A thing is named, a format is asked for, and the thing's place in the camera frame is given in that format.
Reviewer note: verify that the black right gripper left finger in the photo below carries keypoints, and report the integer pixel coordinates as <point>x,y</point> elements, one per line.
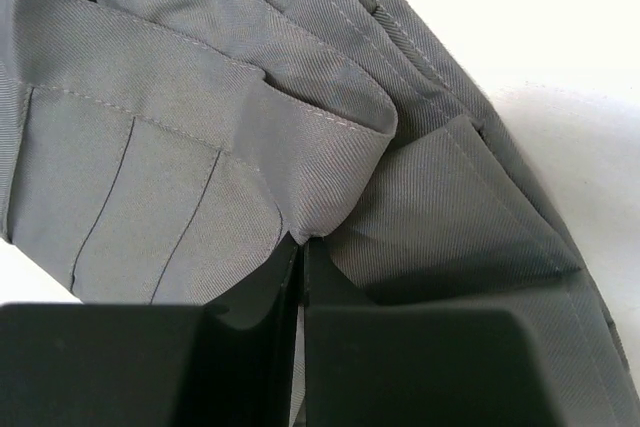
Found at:
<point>226,363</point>

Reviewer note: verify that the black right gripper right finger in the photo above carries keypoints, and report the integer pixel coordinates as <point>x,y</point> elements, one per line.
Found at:
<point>418,364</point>

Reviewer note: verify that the grey pleated skirt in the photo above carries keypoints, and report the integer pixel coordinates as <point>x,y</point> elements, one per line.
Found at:
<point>156,151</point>

